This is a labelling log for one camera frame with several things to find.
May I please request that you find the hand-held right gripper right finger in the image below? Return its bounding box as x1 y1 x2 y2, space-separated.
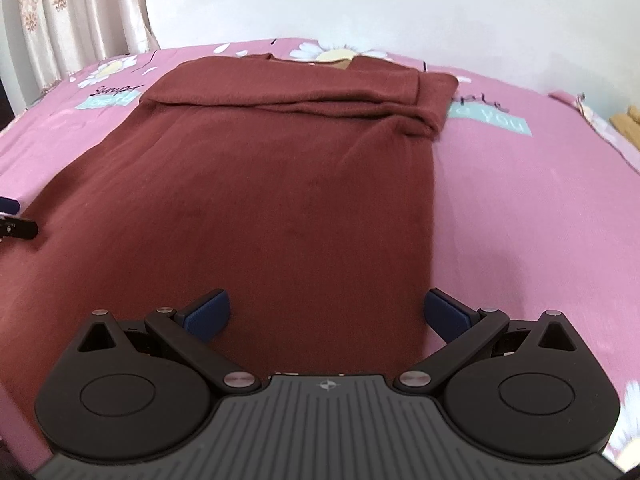
394 288 586 394

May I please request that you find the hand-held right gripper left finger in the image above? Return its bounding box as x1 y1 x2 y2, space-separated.
75 288 261 395

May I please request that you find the reddish brown sweater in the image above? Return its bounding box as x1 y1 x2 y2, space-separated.
0 52 460 406

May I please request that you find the pink floral bed sheet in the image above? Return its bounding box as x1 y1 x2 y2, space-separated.
0 36 640 477

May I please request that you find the beige patterned curtain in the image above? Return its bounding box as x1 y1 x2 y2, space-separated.
0 0 161 111

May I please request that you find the yellow cloth item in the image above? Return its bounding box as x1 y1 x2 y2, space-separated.
609 105 640 154

